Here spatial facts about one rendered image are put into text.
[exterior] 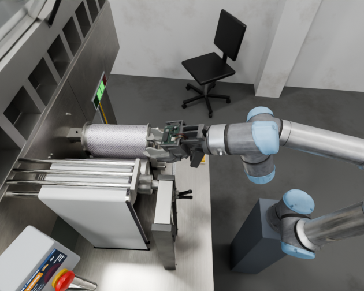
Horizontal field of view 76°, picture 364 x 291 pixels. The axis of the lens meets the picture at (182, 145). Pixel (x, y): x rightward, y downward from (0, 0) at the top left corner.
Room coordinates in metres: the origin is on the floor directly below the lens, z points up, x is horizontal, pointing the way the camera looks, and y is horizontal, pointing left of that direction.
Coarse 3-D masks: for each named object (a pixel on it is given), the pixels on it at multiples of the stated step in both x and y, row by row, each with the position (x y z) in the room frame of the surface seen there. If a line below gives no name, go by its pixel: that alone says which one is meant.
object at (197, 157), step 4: (196, 148) 0.36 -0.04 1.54; (192, 152) 0.40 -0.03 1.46; (196, 152) 0.35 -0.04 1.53; (200, 152) 0.34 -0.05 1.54; (204, 152) 0.34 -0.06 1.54; (192, 156) 0.37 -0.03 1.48; (196, 156) 0.35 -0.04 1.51; (200, 156) 0.35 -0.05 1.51; (192, 160) 0.36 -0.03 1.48; (196, 160) 0.35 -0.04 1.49; (200, 160) 0.35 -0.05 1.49; (192, 164) 0.36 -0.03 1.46; (196, 164) 0.36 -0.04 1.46
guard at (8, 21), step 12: (0, 0) 0.41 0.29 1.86; (12, 0) 0.49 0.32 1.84; (24, 0) 0.58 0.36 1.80; (36, 0) 0.73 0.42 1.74; (0, 12) 0.44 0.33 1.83; (12, 12) 0.53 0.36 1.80; (24, 12) 0.65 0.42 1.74; (0, 24) 0.48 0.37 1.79; (12, 24) 0.59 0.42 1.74; (0, 36) 0.53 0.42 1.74; (12, 36) 0.67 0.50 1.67; (0, 48) 0.59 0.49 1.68
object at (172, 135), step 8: (168, 128) 0.39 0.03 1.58; (176, 128) 0.38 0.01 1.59; (184, 128) 0.38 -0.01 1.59; (192, 128) 0.38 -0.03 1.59; (200, 128) 0.36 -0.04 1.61; (208, 128) 0.37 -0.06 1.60; (168, 136) 0.37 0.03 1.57; (176, 136) 0.36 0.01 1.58; (184, 136) 0.37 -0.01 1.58; (192, 136) 0.36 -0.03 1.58; (200, 136) 0.34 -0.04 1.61; (168, 144) 0.34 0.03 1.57; (176, 144) 0.34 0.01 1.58; (184, 144) 0.35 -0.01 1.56; (192, 144) 0.36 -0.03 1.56; (200, 144) 0.36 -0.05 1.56; (176, 152) 0.35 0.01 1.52; (184, 152) 0.34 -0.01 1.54; (208, 152) 0.33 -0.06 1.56
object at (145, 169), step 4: (116, 160) 0.52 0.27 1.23; (120, 160) 0.53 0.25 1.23; (124, 160) 0.53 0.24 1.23; (128, 160) 0.53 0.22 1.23; (132, 160) 0.53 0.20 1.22; (140, 160) 0.53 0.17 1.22; (144, 160) 0.53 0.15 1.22; (148, 160) 0.55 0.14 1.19; (144, 164) 0.50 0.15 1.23; (148, 164) 0.54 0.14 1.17; (144, 168) 0.48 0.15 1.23; (148, 168) 0.53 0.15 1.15; (144, 172) 0.47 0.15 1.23; (148, 172) 0.52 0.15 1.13
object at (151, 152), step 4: (148, 148) 0.36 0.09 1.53; (152, 148) 0.36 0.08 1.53; (144, 152) 0.39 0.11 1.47; (148, 152) 0.37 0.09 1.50; (152, 152) 0.37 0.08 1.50; (156, 152) 0.37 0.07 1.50; (160, 152) 0.37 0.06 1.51; (164, 152) 0.36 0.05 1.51; (168, 152) 0.36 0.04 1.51; (148, 156) 0.37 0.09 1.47; (152, 156) 0.37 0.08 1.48; (156, 156) 0.36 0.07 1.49; (160, 156) 0.36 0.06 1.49
